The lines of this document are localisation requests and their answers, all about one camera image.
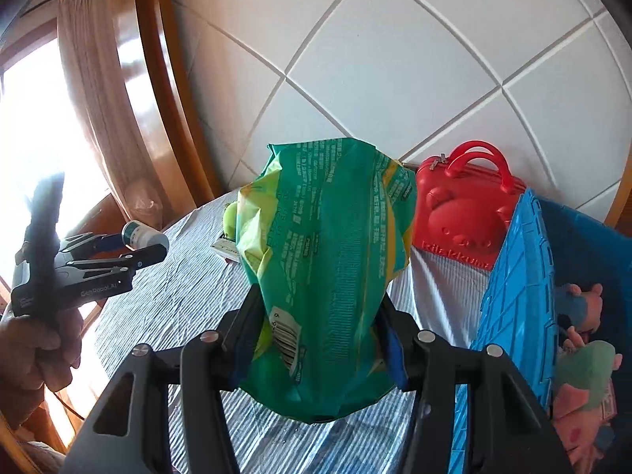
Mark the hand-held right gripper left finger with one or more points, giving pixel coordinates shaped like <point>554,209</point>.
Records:
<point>244,365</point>

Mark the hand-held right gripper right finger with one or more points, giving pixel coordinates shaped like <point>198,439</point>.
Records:
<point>395,360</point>

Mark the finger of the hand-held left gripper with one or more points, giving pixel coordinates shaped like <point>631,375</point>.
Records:
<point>111,243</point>
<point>150,256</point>

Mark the white bottle with teal cap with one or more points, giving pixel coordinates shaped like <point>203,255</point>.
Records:
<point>145,237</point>

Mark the green plastic packet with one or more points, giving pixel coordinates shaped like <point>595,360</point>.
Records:
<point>321,266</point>

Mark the blue plastic crate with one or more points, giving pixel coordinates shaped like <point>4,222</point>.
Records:
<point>518,281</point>

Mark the pig plush with teal body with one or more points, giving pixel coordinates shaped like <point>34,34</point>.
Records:
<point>587,380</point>

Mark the person's left hand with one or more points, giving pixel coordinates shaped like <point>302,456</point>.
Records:
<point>39,350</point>

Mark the striped white bed sheet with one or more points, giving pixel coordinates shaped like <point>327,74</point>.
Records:
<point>187,276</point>

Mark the flat white green box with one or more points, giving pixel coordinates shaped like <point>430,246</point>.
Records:
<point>227,250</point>

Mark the green frog plush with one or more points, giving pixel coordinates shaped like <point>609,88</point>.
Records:
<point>230,219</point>

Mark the window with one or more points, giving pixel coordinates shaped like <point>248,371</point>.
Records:
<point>39,133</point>

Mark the beige curtain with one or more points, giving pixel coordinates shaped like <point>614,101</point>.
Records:
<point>108,108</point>

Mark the red bear case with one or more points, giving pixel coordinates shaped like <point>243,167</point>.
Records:
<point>459,222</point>

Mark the pig plush with blue hat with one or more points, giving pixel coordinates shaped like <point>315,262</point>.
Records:
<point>575,306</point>

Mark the wooden panel frame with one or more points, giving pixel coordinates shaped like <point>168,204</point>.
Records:
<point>619,202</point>
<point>163,84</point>

